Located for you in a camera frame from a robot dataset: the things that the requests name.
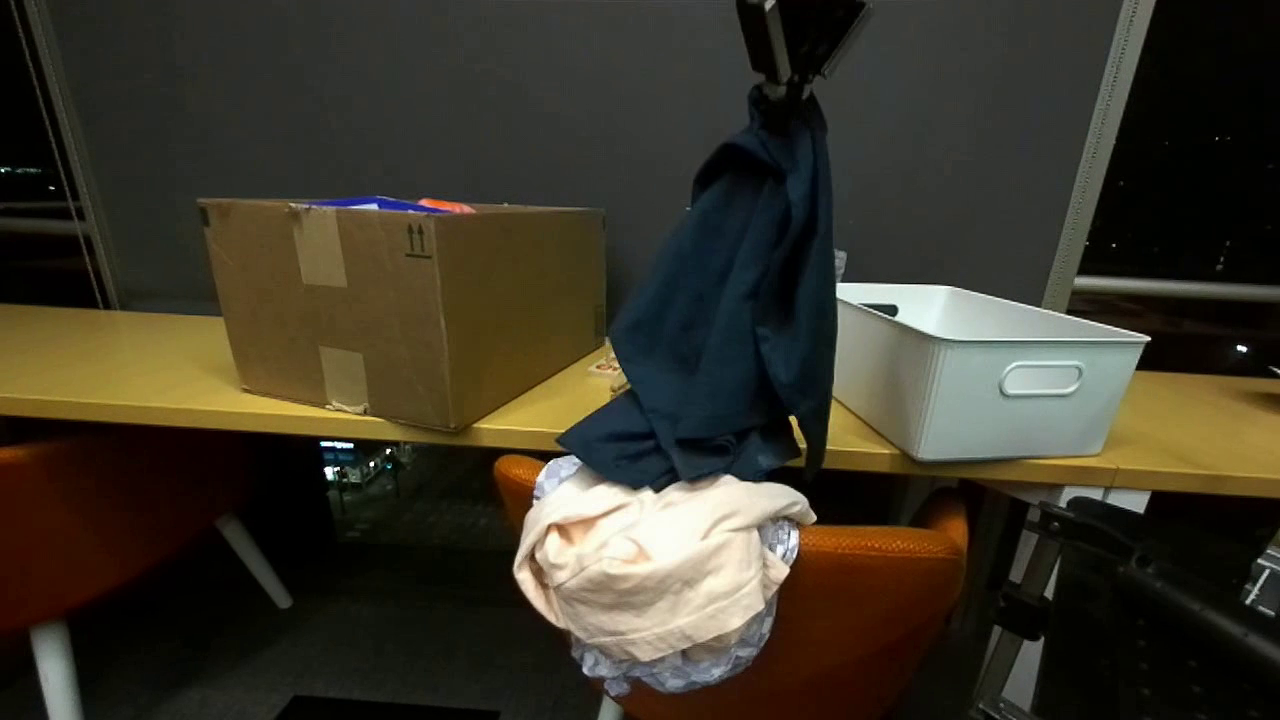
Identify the white window post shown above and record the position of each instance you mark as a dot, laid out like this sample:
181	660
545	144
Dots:
1103	144

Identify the navy blue cloth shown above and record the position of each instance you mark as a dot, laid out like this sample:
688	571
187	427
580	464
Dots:
734	292

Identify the orange chair with cloths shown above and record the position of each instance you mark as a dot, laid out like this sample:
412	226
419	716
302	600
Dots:
864	613

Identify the brown cardboard box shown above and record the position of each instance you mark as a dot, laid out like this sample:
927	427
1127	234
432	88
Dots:
401	321

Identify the purple white packet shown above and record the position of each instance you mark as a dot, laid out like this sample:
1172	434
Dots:
364	207

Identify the orange packet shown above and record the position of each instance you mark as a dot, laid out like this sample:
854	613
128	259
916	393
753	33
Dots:
444	207

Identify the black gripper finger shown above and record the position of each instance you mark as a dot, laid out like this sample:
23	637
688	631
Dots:
762	43
822	33

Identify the black tripod stand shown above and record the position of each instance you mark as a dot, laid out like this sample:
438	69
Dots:
1146	600

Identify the white plastic basket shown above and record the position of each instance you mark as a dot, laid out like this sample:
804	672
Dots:
986	386

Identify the pink cloth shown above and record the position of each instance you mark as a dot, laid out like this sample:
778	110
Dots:
653	561

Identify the purple checkered cloth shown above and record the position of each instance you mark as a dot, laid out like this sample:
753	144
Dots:
693	672

